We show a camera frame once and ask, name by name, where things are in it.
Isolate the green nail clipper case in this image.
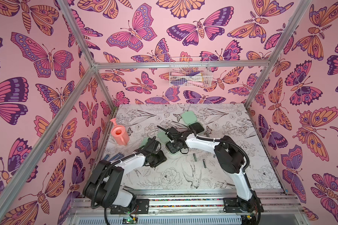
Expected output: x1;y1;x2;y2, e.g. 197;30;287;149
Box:
140;137;149;147

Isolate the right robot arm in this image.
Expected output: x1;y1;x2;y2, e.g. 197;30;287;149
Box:
158;126;254;202

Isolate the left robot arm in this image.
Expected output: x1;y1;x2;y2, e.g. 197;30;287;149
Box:
83;137;166;212

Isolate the blue dotted work glove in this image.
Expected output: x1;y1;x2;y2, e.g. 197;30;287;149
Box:
103;152;124;161

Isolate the pink watering can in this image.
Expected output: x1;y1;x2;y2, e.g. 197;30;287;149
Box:
110;118;130;146

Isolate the green circuit board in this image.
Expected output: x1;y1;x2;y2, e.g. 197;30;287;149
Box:
122;217;138;225

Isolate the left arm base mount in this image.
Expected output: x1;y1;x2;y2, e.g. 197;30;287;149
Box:
110;199;150;215

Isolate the white wire wall basket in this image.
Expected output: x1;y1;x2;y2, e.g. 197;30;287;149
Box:
168;56;213;88

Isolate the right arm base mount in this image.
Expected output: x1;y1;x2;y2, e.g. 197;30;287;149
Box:
223;196;264;214

